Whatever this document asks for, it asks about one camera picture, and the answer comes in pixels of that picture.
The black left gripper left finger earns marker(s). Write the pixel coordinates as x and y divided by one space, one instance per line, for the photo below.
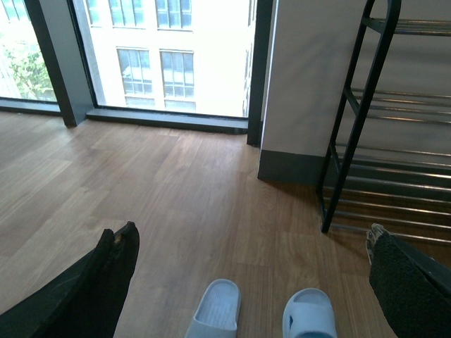
86 299

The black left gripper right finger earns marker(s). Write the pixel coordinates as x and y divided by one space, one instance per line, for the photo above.
413 290

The light blue slipper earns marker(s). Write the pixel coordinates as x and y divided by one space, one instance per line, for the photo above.
309 313
218 311

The black metal shoe rack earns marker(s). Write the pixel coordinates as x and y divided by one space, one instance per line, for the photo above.
388 155

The dark window frame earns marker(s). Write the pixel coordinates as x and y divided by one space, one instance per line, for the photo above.
196 65

